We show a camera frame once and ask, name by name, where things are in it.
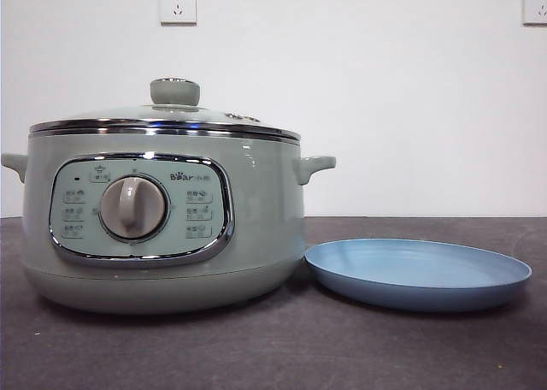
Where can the pale green electric steamer pot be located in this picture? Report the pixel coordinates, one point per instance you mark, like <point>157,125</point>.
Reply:
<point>265,219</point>

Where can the white wall socket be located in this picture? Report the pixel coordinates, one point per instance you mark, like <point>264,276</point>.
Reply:
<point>536,6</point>
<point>178,5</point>

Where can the glass lid with green knob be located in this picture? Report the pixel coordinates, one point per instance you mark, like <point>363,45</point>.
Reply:
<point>175,91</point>

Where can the blue round plate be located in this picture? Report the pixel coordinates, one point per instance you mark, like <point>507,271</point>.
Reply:
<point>410,274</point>

